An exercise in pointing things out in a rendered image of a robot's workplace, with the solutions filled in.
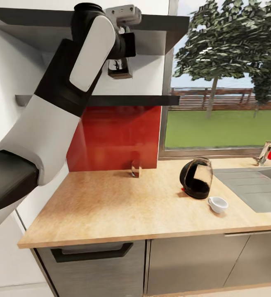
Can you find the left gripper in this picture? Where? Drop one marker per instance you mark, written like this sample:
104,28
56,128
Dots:
127,45

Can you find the coffee cup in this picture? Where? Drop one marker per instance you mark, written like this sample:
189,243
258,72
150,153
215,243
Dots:
218,204

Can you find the fridge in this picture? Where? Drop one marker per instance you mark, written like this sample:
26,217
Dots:
21,70

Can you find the electric kettle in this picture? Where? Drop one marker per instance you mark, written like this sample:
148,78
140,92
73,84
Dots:
196,177

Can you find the countertop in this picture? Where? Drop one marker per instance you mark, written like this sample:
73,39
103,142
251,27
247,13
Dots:
113,206

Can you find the dishwasher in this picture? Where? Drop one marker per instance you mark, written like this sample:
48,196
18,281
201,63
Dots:
111,269

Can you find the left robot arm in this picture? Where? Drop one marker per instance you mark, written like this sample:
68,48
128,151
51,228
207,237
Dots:
34,150

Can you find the bottle of coffee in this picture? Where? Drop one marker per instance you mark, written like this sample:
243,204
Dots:
120,69

